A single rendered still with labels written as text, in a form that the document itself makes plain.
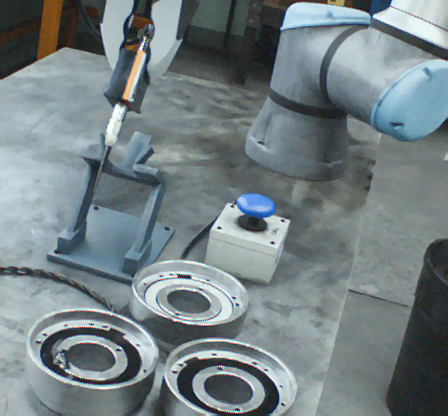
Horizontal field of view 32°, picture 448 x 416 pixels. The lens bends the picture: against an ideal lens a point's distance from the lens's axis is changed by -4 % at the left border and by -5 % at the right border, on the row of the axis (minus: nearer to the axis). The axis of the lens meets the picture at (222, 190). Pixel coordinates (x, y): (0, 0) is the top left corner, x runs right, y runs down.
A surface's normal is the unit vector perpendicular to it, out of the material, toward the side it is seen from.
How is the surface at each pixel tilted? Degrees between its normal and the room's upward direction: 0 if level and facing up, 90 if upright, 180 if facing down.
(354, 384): 0
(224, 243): 90
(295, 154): 72
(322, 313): 0
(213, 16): 90
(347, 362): 0
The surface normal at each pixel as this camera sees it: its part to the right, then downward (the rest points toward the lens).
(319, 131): 0.22, 0.15
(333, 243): 0.18, -0.89
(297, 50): -0.76, 0.10
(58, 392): -0.35, 0.33
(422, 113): 0.54, 0.55
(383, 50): -0.66, -0.06
